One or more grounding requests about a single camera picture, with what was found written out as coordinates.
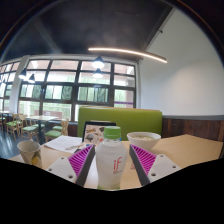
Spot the green upholstered bench back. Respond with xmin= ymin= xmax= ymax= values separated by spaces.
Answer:
xmin=77 ymin=105 xmax=164 ymax=142

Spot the white bowl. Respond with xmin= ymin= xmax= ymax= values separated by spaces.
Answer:
xmin=126 ymin=131 xmax=162 ymax=151

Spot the long curved ceiling light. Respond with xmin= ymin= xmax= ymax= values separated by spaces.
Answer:
xmin=87 ymin=46 xmax=168 ymax=64

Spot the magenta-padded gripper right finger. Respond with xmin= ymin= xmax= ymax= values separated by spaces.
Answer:
xmin=128 ymin=143 xmax=183 ymax=187

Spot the large grid window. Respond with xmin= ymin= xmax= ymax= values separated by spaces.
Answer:
xmin=0 ymin=59 xmax=138 ymax=123

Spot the black tablet with stickers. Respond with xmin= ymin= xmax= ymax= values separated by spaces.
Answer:
xmin=81 ymin=120 xmax=118 ymax=146

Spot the open white paper booklet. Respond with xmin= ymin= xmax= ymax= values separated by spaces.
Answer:
xmin=43 ymin=134 xmax=84 ymax=154

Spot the light wooden dining table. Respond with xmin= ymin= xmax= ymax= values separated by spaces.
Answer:
xmin=25 ymin=114 xmax=60 ymax=144

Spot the green-capped white drink bottle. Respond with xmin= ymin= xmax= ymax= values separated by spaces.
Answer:
xmin=95 ymin=125 xmax=129 ymax=191

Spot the group of pendant lamps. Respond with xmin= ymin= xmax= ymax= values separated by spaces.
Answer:
xmin=18 ymin=55 xmax=106 ymax=84

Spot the printed paper cup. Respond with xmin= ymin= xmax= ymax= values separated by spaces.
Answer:
xmin=16 ymin=139 xmax=44 ymax=169

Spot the group of green-seated wooden chairs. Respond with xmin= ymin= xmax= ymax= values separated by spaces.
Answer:
xmin=0 ymin=113 xmax=70 ymax=143

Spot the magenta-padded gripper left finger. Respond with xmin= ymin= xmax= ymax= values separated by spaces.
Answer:
xmin=44 ymin=144 xmax=97 ymax=187

